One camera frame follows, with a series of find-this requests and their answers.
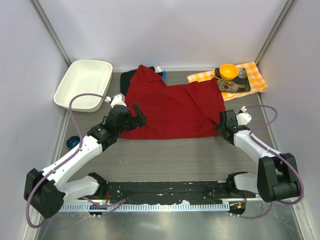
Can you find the perforated cable rail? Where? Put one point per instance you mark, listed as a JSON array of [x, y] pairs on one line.
[[86, 207]]

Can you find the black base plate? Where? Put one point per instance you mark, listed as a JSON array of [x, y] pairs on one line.
[[170, 192]]

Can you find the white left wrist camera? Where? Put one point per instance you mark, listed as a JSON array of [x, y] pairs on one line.
[[117, 100]]

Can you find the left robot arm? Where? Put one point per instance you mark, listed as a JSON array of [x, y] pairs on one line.
[[49, 189]]

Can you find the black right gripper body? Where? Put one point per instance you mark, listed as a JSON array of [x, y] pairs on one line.
[[220, 128]]

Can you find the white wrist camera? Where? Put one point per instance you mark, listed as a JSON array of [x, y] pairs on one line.
[[117, 100], [243, 117]]

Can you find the blue ceramic mug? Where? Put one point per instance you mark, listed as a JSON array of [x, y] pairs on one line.
[[72, 142]]

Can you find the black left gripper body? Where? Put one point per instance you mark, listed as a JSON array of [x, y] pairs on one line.
[[130, 124]]

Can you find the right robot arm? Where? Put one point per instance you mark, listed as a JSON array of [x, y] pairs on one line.
[[277, 173]]

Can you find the black floral plate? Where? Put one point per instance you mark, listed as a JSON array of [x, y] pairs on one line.
[[241, 79]]

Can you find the folded blue t-shirt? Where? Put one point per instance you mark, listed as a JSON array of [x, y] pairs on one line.
[[164, 76]]

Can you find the folded black t-shirt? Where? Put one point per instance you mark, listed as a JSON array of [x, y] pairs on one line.
[[139, 84]]

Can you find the folded white t-shirt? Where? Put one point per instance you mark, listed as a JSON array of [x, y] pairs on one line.
[[158, 69]]

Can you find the wooden chopstick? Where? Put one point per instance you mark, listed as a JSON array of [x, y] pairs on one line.
[[229, 82]]

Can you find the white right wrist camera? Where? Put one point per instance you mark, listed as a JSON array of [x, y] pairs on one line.
[[243, 117]]

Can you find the yellow checkered cloth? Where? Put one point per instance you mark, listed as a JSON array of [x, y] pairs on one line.
[[257, 83]]

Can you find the orange bowl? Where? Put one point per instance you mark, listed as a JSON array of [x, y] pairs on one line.
[[228, 71]]

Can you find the red t-shirt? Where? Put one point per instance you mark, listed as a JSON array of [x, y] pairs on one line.
[[181, 111]]

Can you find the white rectangular tray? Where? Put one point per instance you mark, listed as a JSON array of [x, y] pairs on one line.
[[83, 77]]

